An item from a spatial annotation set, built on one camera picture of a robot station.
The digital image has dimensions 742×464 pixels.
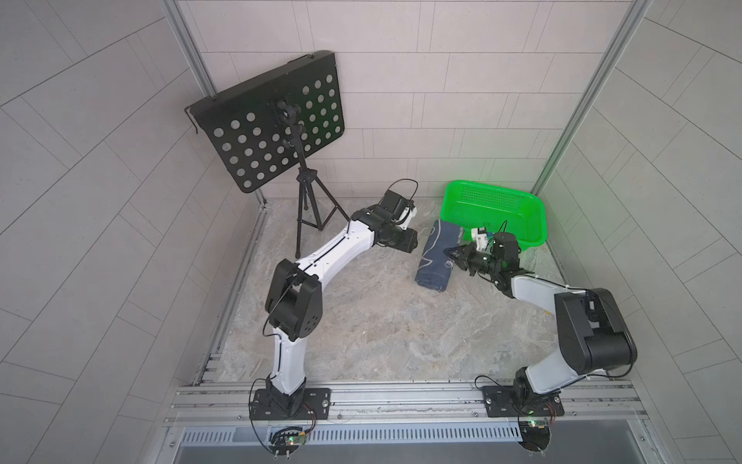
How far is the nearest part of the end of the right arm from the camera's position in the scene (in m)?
0.69

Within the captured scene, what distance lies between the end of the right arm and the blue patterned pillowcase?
46 millimetres

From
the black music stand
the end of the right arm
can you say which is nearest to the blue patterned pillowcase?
the end of the right arm

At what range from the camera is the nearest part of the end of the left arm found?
63 cm

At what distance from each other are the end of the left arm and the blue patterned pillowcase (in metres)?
0.11

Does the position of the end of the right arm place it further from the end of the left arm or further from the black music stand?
the black music stand

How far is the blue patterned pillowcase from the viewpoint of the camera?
0.84m

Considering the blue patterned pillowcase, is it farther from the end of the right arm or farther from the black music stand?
the black music stand
